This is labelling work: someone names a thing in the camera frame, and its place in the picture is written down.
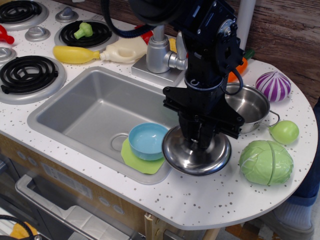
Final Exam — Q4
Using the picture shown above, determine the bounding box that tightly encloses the purple toy onion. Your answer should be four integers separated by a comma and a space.
255, 70, 291, 102

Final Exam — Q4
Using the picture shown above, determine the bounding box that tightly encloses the white shoe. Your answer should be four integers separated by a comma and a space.
259, 195, 317, 240

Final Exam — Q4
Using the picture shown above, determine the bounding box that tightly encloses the steel pot lid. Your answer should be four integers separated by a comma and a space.
162, 125, 232, 176

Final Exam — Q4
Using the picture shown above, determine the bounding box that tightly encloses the yellow toy corn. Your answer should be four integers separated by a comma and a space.
168, 38, 177, 53

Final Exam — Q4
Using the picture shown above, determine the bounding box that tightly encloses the cream toy jug bottle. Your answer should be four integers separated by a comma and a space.
99, 36, 147, 63

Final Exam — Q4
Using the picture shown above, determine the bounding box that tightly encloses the orange toy carrot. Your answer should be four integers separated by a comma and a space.
228, 48, 255, 83

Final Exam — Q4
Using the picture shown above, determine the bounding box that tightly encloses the grey left edge knob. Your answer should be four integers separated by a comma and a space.
0, 47, 17, 65

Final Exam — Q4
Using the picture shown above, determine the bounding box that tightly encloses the white vertical pole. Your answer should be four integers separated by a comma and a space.
236, 0, 256, 50

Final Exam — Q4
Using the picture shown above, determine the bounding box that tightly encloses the oven door handle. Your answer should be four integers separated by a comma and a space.
15, 174, 141, 240

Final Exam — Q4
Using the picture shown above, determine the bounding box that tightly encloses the green plate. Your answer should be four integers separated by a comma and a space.
120, 138, 165, 175

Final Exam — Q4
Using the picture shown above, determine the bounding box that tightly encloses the grey rear stove knob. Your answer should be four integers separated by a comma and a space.
55, 6, 79, 23

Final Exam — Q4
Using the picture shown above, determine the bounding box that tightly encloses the red toy pepper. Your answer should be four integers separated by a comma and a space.
134, 30, 154, 47

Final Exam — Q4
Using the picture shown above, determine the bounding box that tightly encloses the black front stove burner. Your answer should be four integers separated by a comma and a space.
0, 55, 67, 105

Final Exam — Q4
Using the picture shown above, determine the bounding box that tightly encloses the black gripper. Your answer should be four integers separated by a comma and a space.
163, 80, 245, 149

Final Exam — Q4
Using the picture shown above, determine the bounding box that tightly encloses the black rear stove burner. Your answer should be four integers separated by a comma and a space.
54, 20, 118, 51

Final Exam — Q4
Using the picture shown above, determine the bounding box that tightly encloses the green toy broccoli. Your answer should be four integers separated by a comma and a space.
73, 22, 93, 40

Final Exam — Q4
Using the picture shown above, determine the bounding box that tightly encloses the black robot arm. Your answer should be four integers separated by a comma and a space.
100, 0, 244, 149

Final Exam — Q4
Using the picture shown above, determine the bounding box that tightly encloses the grey stove knob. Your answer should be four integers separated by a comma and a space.
55, 6, 79, 23
25, 26, 51, 42

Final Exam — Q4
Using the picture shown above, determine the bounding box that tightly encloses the steel pot with handles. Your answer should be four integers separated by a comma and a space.
225, 82, 280, 135

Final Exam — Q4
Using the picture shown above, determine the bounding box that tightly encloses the yellow object lower left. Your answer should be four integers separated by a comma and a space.
9, 222, 38, 239

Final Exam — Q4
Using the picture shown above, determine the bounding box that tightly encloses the green toy cabbage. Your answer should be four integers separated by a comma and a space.
238, 140, 294, 186

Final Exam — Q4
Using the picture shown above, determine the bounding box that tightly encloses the light blue bowl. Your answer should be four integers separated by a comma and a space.
128, 122, 169, 161

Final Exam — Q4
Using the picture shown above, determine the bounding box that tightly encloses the grey toy faucet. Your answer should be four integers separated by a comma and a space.
131, 25, 188, 87

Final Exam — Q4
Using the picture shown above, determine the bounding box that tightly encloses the red toy bottle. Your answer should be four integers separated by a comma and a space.
0, 25, 15, 45

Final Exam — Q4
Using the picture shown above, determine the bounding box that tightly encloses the black stove burner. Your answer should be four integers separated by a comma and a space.
54, 20, 118, 51
0, 55, 67, 105

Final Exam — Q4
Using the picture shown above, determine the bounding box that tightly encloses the small green toy fruit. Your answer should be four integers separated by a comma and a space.
268, 120, 300, 145

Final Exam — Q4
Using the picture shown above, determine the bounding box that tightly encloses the grey toy sink basin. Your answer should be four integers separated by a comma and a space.
27, 67, 178, 184

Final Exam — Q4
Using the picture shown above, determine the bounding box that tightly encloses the black far left burner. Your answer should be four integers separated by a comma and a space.
0, 0, 49, 32

